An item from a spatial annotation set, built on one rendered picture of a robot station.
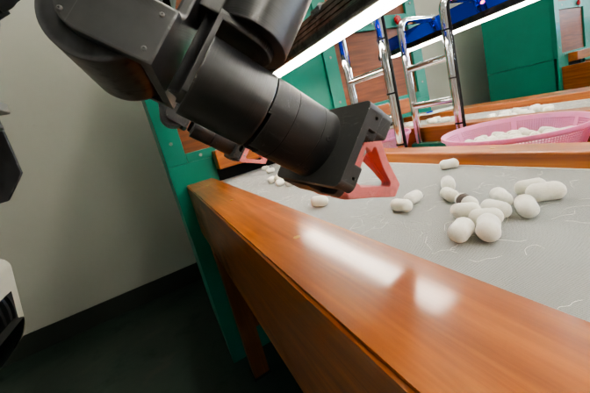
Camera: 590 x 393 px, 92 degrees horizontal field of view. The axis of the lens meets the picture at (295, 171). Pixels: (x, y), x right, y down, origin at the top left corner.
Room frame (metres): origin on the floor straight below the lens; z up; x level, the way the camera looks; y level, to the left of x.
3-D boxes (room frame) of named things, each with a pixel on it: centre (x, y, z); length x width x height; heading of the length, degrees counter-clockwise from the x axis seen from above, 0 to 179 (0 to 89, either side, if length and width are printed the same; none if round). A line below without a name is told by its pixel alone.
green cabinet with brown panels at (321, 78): (1.54, -0.08, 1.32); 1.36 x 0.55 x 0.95; 115
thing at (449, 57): (0.93, -0.54, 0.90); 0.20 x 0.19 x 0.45; 25
